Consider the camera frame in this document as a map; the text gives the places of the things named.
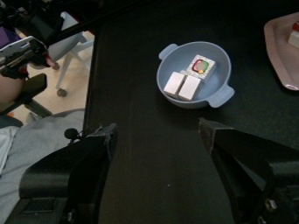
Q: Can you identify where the pink plastic tray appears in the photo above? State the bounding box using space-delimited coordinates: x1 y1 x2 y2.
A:
263 11 299 92

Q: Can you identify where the white rice block toy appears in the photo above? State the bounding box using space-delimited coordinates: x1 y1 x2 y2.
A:
163 71 187 98
178 74 202 102

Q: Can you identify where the white handheld controller device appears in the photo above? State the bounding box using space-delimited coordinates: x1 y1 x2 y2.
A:
0 35 51 71

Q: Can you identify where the white sushi roll colourful centre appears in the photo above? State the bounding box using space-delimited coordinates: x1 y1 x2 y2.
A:
186 54 218 81

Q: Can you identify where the black chair armrest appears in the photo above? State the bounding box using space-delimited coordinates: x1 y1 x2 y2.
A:
0 73 53 118

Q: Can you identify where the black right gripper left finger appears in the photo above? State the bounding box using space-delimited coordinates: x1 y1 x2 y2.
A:
4 122 119 224

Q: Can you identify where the person's hand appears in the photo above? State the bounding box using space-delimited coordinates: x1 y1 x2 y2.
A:
31 51 57 69

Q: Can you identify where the black frame bar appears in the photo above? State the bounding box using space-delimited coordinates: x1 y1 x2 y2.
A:
41 0 154 47

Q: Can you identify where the white and red sushi toy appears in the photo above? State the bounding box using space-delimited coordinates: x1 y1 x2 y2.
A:
287 21 299 49

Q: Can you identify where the person's grey trouser leg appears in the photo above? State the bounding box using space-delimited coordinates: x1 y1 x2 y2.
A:
0 108 87 224

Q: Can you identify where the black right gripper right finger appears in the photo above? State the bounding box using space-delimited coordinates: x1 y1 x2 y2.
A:
198 117 299 224

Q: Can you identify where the light blue two-handled bowl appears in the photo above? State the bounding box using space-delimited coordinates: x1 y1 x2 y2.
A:
155 40 236 109

